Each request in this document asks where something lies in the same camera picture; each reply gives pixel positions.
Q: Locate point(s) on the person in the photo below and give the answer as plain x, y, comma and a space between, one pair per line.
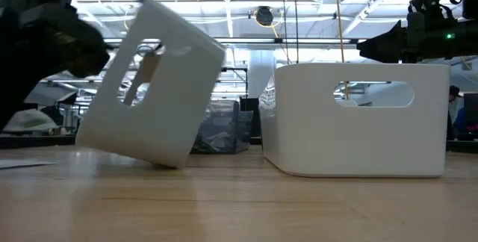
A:
455, 111

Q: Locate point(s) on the white building column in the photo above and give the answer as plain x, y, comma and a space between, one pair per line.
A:
261, 74

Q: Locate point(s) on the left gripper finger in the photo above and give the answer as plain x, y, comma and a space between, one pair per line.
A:
93, 57

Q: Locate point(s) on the grey plastic bin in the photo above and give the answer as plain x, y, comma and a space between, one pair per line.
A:
168, 122

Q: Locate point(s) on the white plastic bin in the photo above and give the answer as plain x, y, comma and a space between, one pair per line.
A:
354, 141

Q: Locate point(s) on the black monitor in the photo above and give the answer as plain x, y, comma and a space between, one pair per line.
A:
471, 107

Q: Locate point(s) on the ceiling strut rail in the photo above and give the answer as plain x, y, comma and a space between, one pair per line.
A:
298, 40

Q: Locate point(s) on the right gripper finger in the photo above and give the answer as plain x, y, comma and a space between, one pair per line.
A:
388, 46

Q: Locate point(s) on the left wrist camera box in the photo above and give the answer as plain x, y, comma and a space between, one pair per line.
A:
52, 21

